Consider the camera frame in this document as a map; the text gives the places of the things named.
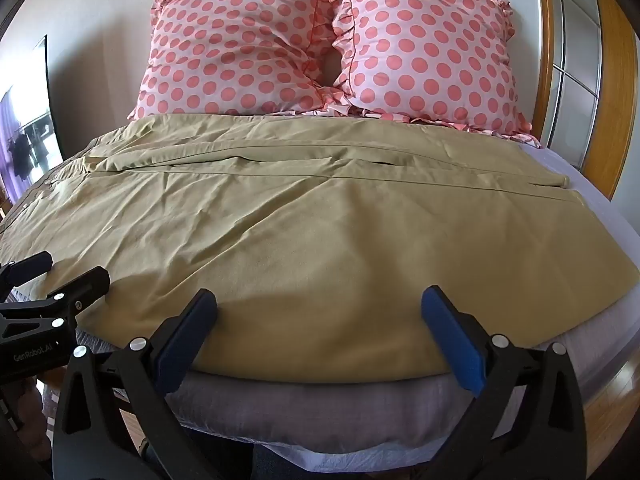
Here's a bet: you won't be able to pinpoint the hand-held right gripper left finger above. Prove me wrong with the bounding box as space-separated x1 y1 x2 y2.
52 287 220 462

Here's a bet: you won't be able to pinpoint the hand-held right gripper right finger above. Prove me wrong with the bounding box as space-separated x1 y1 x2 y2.
421 284 587 462

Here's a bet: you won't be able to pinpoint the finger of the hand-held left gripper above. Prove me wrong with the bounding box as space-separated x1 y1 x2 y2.
27 266 111 333
0 251 54 292

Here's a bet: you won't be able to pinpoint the khaki pants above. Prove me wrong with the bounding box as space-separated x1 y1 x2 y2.
0 114 640 386

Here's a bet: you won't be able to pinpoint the black framed screen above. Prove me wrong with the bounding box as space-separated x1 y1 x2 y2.
0 35 65 207

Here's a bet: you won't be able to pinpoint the bed with grey sheet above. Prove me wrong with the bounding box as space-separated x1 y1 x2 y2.
0 125 640 480

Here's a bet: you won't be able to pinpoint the pink polka dot pillow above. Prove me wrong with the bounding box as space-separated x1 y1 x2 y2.
320 0 545 150
127 0 347 122

